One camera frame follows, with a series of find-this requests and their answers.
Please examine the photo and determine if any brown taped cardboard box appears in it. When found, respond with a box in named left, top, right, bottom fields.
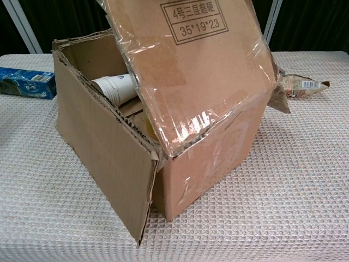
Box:
left=51, top=0, right=291, bottom=249

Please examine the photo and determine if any white paper cup stack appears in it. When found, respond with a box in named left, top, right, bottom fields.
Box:
left=91, top=73, right=137, bottom=106

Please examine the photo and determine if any beige snack packet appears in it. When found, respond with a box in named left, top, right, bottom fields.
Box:
left=276, top=72, right=330, bottom=99

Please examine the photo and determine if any beige waffle tablecloth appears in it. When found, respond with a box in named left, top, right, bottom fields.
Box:
left=0, top=51, right=349, bottom=262

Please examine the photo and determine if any dark green curtain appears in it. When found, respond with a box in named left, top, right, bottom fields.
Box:
left=0, top=0, right=31, bottom=55
left=252, top=0, right=270, bottom=41
left=16, top=0, right=110, bottom=54
left=269, top=0, right=349, bottom=52

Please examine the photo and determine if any blue printed carton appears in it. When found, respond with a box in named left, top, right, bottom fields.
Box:
left=0, top=67, right=57, bottom=100

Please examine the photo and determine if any white partition frame post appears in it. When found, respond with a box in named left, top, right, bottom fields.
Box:
left=4, top=0, right=43, bottom=54
left=263, top=0, right=283, bottom=51

